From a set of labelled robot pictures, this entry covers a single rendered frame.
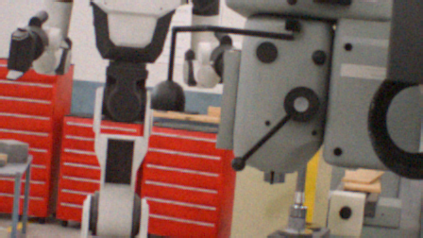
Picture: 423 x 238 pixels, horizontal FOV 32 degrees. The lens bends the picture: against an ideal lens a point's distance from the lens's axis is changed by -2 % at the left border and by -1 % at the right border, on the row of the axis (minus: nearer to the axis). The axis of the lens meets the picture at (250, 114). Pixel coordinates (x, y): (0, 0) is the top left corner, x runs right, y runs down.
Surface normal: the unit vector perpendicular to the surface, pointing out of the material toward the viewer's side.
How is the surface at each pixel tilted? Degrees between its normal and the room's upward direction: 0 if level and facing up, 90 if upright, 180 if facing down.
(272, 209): 90
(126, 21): 90
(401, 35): 90
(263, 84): 90
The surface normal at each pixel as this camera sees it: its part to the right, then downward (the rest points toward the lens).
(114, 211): 0.18, 0.00
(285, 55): -0.14, 0.04
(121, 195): 0.15, 0.24
